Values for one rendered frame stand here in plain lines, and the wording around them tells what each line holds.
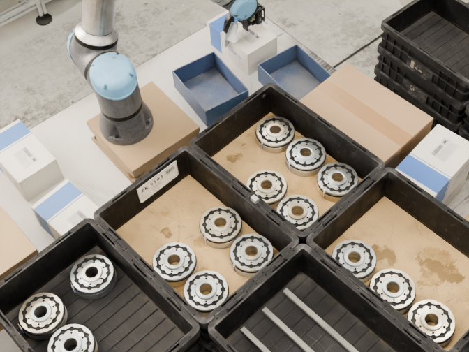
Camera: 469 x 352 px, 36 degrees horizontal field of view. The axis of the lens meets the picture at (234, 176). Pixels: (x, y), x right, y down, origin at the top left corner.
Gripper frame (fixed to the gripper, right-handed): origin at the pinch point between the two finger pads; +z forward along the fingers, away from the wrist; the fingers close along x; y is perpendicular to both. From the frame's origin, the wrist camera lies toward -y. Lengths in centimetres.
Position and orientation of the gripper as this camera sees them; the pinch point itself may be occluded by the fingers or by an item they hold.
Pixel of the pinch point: (241, 35)
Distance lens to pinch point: 229.7
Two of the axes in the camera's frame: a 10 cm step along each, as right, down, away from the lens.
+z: 0.4, 5.9, 8.1
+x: 7.7, -5.3, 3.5
